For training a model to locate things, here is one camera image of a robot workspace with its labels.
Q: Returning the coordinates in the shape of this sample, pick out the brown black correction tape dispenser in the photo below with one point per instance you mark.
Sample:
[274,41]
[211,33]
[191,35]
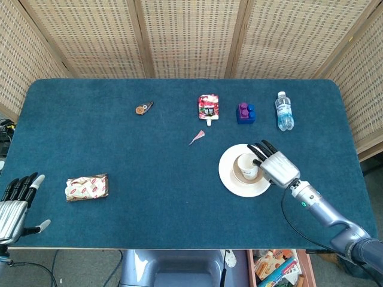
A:
[142,108]

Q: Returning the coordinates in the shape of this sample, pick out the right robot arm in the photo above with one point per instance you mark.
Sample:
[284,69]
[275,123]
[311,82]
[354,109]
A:
[335,218]

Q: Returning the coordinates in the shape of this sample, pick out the white round plate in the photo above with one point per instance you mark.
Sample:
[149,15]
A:
[227,176]

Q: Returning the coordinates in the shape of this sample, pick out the blue felt table cover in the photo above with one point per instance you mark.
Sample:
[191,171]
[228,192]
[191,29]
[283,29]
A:
[149,179]

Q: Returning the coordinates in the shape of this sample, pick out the pink folded paper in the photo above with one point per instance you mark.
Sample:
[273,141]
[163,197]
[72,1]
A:
[198,136]

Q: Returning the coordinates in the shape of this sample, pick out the gold red snack package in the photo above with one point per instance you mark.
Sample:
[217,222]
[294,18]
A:
[86,187]

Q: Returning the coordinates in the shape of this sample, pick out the floral print paper cup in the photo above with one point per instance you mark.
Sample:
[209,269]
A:
[246,167]

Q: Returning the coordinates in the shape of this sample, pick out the beige bowl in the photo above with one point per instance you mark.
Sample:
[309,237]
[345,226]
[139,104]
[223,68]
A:
[260,179]

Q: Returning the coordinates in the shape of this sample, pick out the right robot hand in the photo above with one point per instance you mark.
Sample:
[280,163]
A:
[279,169]

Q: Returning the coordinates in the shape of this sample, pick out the clear plastic water bottle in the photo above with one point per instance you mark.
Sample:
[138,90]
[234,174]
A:
[284,112]

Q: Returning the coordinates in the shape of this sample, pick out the purple building block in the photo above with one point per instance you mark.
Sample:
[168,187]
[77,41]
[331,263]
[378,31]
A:
[243,110]

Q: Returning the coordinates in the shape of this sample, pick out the blue building block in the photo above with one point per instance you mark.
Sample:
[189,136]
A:
[249,119]

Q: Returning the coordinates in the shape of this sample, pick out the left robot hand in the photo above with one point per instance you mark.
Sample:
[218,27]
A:
[12,209]

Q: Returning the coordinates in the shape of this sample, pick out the woven folding screen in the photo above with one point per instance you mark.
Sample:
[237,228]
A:
[191,36]

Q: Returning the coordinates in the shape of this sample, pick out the wooden storage box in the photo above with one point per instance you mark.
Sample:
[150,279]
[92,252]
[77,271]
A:
[250,269]

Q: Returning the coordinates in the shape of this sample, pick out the red spouted drink pouch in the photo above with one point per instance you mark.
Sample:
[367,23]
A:
[208,107]

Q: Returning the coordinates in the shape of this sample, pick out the colourful snack box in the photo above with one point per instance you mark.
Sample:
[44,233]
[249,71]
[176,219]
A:
[282,272]

